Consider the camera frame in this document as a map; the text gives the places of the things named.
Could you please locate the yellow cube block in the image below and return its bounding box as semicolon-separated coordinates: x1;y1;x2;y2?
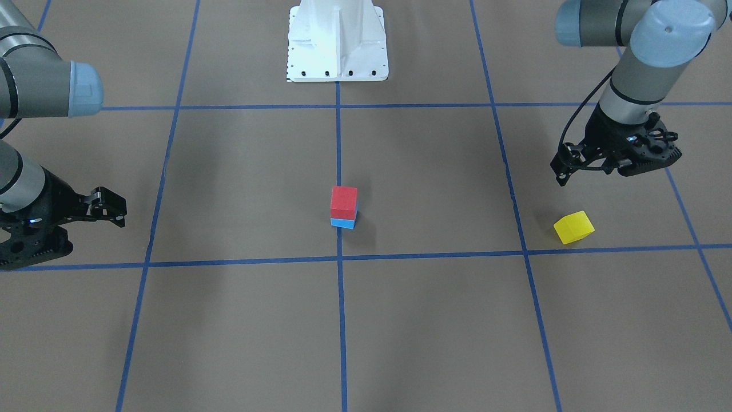
552;211;595;245

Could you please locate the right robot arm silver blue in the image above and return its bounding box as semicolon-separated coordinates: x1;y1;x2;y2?
1;1;126;227

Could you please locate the red cube block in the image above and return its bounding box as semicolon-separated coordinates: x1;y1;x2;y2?
330;185;358;221

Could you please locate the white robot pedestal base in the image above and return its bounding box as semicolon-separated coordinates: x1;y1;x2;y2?
286;1;389;82

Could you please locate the blue cube block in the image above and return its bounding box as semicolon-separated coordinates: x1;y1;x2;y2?
330;213;358;230

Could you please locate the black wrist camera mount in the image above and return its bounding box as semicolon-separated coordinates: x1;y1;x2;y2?
617;113;682;177

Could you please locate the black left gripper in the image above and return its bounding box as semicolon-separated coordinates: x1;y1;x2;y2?
551;105;658;187

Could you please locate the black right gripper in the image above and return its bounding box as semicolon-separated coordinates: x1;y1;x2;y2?
1;169;128;229

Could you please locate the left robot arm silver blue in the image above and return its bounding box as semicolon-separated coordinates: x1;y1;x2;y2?
551;1;730;186

